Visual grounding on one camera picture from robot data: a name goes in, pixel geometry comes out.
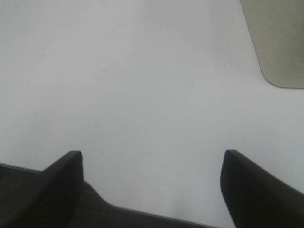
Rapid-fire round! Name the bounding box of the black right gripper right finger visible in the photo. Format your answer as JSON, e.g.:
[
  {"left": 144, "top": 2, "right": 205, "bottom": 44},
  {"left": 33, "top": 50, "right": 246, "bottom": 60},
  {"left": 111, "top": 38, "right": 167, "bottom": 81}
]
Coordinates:
[{"left": 220, "top": 150, "right": 304, "bottom": 228}]

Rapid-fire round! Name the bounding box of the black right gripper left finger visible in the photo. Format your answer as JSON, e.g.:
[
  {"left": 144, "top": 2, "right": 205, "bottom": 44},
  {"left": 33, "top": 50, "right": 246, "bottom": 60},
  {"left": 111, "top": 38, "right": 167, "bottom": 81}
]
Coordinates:
[{"left": 0, "top": 151, "right": 83, "bottom": 228}]

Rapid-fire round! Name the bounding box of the beige storage box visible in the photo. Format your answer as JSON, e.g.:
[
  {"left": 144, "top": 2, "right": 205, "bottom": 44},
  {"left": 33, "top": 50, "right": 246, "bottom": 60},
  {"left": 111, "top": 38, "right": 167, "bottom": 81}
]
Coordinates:
[{"left": 240, "top": 0, "right": 304, "bottom": 89}]

